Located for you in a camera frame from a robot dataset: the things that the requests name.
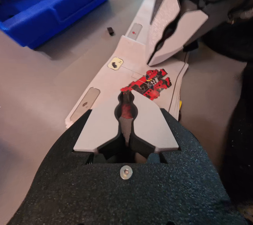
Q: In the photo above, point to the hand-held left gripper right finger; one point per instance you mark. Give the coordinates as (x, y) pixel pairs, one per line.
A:
(154, 128)

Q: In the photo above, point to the blue plastic storage bin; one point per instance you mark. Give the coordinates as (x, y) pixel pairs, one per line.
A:
(59, 11)

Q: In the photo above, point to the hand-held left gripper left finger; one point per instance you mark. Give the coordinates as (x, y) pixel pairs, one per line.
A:
(98, 128)

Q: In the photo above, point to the dark red toy brick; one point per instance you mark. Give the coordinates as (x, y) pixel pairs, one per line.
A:
(126, 110)

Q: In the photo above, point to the white instruction booklet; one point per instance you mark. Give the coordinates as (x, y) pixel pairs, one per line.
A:
(122, 51)

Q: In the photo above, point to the small black toy brick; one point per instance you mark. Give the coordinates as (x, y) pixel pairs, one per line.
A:
(110, 31)

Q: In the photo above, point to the person's right forearm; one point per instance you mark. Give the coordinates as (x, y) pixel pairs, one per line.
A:
(227, 39)

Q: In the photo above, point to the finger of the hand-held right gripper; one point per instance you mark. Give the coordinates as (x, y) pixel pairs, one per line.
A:
(164, 11)
(187, 29)

